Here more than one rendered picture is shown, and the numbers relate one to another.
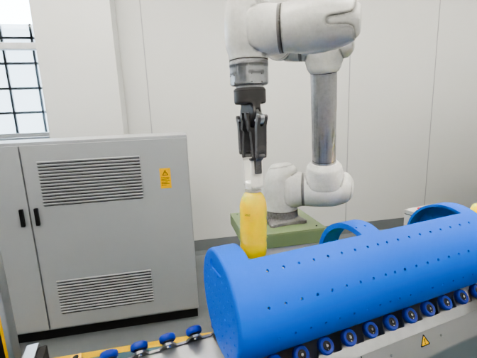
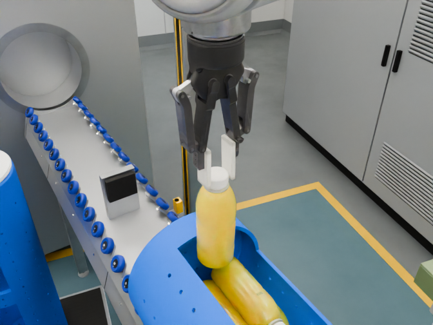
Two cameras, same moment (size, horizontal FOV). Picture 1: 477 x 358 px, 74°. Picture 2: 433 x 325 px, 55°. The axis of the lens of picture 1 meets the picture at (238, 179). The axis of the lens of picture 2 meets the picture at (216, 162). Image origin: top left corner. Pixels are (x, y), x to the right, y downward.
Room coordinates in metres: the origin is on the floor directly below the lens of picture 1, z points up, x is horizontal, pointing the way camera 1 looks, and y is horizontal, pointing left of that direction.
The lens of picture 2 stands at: (0.66, -0.56, 1.79)
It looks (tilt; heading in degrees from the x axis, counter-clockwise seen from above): 35 degrees down; 79
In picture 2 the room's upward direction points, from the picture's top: straight up
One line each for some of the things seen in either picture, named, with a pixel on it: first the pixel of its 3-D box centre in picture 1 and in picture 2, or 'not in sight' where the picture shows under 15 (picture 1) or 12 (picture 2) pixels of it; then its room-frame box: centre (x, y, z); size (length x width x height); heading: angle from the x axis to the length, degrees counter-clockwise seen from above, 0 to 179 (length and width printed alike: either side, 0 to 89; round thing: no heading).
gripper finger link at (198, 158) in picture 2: (259, 163); (193, 155); (0.72, -0.05, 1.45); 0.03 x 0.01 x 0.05; 21
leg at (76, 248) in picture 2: not in sight; (72, 231); (0.25, 1.07, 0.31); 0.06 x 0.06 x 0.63; 21
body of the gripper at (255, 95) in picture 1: (250, 107); (216, 66); (0.76, -0.03, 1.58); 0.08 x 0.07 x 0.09; 21
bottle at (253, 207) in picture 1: (253, 221); (215, 220); (0.76, -0.03, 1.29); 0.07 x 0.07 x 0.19
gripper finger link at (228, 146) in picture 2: (248, 170); (228, 157); (0.78, -0.03, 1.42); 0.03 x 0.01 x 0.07; 111
